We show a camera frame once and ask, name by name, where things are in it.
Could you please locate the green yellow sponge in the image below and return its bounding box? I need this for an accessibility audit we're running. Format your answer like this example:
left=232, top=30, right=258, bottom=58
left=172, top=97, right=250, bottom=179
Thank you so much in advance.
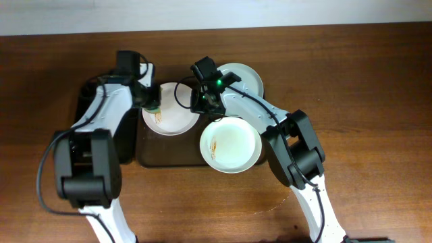
left=143, top=107, right=161, bottom=114

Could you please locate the white plate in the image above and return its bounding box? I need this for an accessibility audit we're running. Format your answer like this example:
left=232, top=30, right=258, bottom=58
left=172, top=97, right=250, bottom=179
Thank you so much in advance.
left=199, top=117, right=262, bottom=173
left=142, top=82, right=200, bottom=136

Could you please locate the light blue plate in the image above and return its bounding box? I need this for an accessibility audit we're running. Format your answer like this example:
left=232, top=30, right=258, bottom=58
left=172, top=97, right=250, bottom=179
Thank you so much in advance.
left=217, top=63, right=264, bottom=98

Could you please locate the white plate front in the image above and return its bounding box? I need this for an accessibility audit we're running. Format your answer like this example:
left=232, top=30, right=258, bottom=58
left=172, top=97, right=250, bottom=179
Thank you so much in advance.
left=199, top=117, right=262, bottom=173

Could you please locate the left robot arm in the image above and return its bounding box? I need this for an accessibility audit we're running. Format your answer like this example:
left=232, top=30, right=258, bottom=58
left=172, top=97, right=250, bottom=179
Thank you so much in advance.
left=53, top=70, right=161, bottom=242

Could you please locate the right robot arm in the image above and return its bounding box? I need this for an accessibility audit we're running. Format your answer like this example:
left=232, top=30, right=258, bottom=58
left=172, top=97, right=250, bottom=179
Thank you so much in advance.
left=191, top=72, right=348, bottom=242

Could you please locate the black plastic tray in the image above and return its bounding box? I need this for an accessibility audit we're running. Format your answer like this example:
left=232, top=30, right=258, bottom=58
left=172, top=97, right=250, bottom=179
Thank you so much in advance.
left=74, top=78, right=140, bottom=165

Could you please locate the brown plastic tray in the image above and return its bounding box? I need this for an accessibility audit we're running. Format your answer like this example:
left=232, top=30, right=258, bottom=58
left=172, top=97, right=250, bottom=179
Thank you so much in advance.
left=134, top=65, right=269, bottom=169

